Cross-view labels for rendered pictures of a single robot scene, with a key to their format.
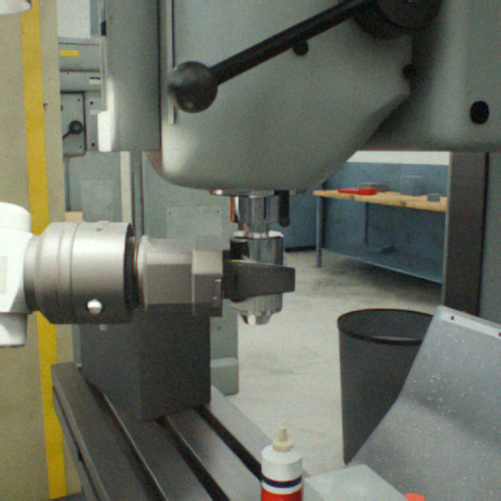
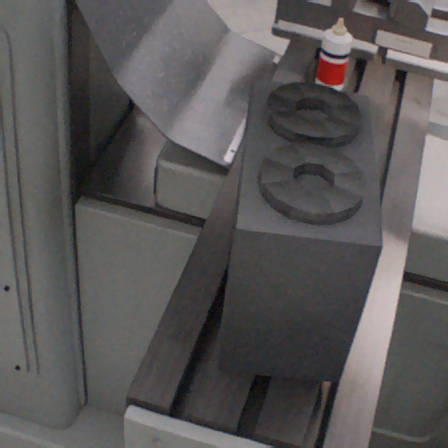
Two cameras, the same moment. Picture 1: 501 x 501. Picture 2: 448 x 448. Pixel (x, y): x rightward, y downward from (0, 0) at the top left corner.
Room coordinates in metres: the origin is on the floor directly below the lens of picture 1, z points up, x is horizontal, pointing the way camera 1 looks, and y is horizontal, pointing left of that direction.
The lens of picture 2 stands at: (1.41, 0.47, 1.60)
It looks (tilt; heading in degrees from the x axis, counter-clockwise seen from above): 43 degrees down; 217
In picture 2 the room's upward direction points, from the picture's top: 7 degrees clockwise
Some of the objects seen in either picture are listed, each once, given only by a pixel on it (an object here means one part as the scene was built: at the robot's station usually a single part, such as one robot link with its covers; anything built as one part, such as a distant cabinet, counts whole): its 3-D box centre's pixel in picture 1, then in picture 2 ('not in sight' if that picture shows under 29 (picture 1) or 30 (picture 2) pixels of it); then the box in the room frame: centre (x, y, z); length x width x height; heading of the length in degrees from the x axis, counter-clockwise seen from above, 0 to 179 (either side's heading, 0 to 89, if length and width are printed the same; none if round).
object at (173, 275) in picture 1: (152, 275); not in sight; (0.51, 0.09, 1.23); 0.13 x 0.12 x 0.10; 4
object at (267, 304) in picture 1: (256, 277); not in sight; (0.52, -0.01, 1.23); 0.05 x 0.05 x 0.06
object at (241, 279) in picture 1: (258, 280); not in sight; (0.49, -0.01, 1.23); 0.06 x 0.02 x 0.03; 94
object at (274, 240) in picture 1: (256, 239); not in sight; (0.52, -0.01, 1.26); 0.05 x 0.05 x 0.01
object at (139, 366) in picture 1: (140, 328); (298, 223); (0.90, 0.17, 1.07); 0.22 x 0.12 x 0.20; 37
